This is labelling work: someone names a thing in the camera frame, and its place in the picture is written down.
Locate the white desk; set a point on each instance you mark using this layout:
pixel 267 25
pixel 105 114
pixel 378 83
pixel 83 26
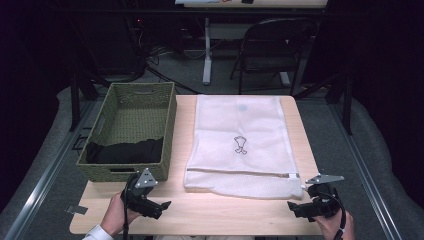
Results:
pixel 207 50

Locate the black folding chair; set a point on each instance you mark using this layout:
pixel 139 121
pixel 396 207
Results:
pixel 273 43

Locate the metal floor rail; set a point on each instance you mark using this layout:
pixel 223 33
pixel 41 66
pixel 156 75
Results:
pixel 50 170
pixel 363 176

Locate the person's right hand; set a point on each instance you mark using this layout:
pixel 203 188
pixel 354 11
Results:
pixel 333 228

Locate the black garment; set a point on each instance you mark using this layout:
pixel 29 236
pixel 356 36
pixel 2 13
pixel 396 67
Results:
pixel 126 152

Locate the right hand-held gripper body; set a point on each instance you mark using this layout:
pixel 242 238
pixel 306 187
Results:
pixel 325 203

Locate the person's left hand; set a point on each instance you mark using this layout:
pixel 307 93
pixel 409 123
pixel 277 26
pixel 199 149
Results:
pixel 115 215

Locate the green woven basket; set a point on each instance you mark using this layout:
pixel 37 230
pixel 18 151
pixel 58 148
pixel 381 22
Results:
pixel 140 123

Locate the black metal stand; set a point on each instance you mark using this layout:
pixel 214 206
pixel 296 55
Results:
pixel 75 100
pixel 347 106

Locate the white mesh laundry bag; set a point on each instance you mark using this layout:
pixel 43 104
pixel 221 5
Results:
pixel 240 123

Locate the metal table clip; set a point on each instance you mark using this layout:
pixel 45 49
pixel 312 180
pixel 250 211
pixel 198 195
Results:
pixel 76 209

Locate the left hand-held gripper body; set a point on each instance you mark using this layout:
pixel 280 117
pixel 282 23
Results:
pixel 138 196

